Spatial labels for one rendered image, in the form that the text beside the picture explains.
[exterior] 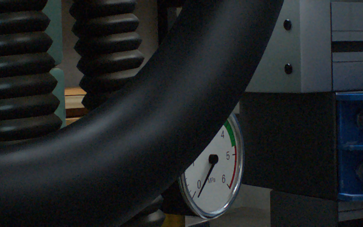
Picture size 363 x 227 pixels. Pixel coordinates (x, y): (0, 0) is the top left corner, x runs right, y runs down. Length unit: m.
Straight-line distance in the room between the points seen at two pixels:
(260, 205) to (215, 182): 3.87
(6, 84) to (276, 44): 0.50
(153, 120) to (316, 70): 0.52
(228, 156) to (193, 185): 0.04
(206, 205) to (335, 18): 0.32
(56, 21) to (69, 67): 3.14
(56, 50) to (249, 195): 3.93
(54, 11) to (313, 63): 0.32
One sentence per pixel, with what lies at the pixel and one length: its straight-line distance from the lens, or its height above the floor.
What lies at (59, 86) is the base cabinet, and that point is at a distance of 0.48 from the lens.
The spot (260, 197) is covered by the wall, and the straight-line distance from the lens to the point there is 4.34.
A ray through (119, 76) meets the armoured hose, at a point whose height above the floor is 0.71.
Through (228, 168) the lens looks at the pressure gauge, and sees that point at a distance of 0.49.
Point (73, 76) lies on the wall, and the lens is 3.63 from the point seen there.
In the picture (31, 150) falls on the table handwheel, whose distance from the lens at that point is 0.20.
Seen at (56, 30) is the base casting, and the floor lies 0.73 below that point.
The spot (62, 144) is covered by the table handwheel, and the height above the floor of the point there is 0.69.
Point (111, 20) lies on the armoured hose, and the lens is 0.32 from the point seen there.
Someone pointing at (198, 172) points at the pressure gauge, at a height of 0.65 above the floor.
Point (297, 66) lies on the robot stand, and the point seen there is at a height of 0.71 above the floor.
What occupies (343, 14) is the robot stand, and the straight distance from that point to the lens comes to 0.77.
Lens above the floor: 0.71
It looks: 3 degrees down
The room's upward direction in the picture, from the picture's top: 2 degrees counter-clockwise
